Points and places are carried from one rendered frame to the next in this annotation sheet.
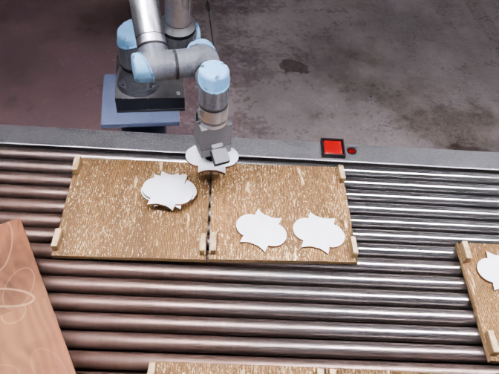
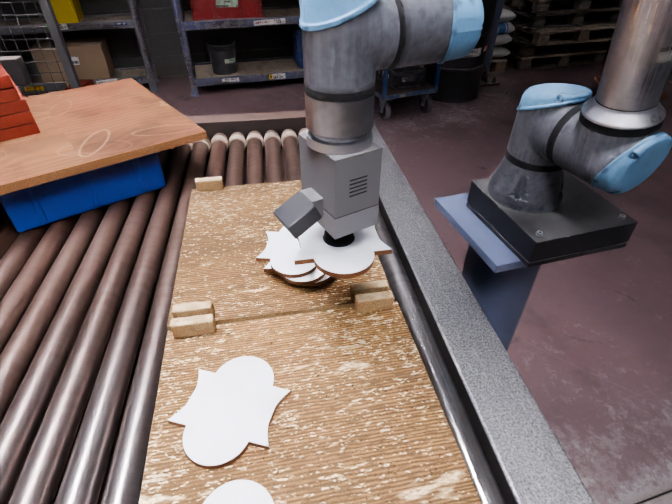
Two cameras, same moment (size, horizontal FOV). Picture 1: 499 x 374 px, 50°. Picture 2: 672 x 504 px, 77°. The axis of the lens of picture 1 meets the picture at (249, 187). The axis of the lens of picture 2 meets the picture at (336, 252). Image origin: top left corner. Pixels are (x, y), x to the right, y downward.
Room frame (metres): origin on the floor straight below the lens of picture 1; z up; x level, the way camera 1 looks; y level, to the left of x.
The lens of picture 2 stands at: (0.98, -0.35, 1.41)
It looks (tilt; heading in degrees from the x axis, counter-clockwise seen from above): 38 degrees down; 86
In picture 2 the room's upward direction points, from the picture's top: straight up
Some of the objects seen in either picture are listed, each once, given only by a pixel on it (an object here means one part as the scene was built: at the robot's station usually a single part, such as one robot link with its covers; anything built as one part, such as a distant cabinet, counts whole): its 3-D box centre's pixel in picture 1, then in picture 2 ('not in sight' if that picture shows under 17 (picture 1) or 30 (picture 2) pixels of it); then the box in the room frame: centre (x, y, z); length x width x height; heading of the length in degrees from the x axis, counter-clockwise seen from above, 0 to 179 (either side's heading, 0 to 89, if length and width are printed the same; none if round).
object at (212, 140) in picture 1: (214, 137); (321, 179); (0.99, 0.11, 1.16); 0.12 x 0.09 x 0.16; 27
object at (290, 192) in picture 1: (280, 211); (303, 447); (0.96, -0.10, 0.93); 0.41 x 0.35 x 0.02; 96
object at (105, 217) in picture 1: (137, 207); (276, 237); (0.91, 0.32, 0.93); 0.41 x 0.35 x 0.02; 95
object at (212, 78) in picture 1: (213, 85); (342, 32); (1.02, 0.12, 1.32); 0.09 x 0.08 x 0.11; 20
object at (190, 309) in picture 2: (203, 243); (193, 311); (0.80, 0.11, 0.95); 0.06 x 0.02 x 0.03; 5
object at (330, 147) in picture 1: (333, 148); not in sight; (1.24, -0.26, 0.92); 0.06 x 0.06 x 0.01; 4
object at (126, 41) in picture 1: (137, 43); (550, 121); (1.45, 0.42, 1.10); 0.13 x 0.12 x 0.14; 110
